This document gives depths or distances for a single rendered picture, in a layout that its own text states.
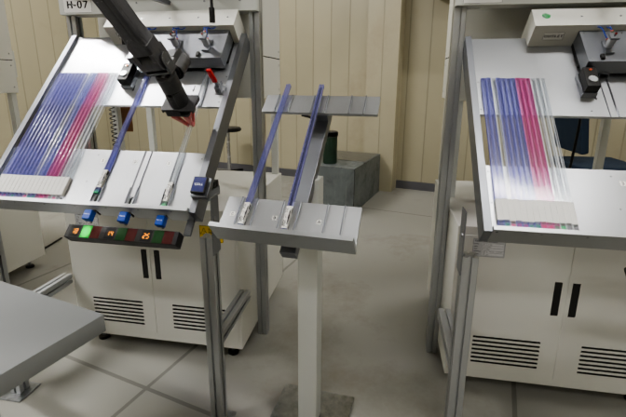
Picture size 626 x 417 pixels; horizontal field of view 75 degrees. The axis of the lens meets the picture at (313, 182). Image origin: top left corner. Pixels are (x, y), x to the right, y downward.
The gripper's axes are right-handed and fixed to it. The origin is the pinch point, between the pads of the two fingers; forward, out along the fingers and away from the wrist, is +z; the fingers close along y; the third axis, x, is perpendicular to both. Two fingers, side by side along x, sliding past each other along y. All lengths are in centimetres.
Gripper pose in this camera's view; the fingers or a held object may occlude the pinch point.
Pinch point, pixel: (190, 123)
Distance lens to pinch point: 135.8
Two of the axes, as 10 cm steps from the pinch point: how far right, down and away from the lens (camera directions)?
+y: -9.8, -0.5, 1.7
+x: -1.4, 8.2, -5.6
